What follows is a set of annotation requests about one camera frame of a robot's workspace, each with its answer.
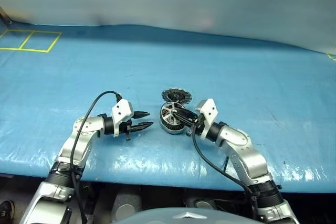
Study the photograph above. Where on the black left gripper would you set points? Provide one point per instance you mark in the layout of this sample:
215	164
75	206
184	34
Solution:
127	128

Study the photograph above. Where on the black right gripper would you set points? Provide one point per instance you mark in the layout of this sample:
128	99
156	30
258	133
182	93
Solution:
199	127

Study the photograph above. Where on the copper wound motor stator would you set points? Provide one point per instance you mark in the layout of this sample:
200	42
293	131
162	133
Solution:
174	130

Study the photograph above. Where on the black rotor with silver spokes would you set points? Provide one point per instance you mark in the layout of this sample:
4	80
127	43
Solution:
168	108

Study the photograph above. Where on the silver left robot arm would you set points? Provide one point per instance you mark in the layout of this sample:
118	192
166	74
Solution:
84	129

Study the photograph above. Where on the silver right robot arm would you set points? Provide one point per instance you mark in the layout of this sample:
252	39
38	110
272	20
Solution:
244	153

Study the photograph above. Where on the black motor stator disc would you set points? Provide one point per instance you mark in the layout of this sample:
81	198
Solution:
176	95

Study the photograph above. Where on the blue plastic table cover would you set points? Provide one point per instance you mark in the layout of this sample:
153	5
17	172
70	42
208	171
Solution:
157	58

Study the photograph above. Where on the grey rounded block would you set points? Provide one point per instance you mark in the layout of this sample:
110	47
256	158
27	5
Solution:
126	207
204	204

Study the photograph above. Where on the grey robot torso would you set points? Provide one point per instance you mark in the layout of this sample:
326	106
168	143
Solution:
157	217

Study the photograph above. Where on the yellow tape grid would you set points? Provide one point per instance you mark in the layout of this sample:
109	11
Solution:
26	50

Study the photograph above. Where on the black shoe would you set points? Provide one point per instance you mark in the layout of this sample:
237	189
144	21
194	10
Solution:
6	209

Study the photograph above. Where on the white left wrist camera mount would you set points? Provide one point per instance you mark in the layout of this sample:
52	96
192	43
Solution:
120	111

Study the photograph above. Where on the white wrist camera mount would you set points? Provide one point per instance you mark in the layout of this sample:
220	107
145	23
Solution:
210	111
120	111

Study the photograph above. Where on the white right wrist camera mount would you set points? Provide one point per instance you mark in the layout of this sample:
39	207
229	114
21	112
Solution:
210	111

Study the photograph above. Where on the dark metal frame leg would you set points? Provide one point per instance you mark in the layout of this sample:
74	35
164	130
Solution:
4	16

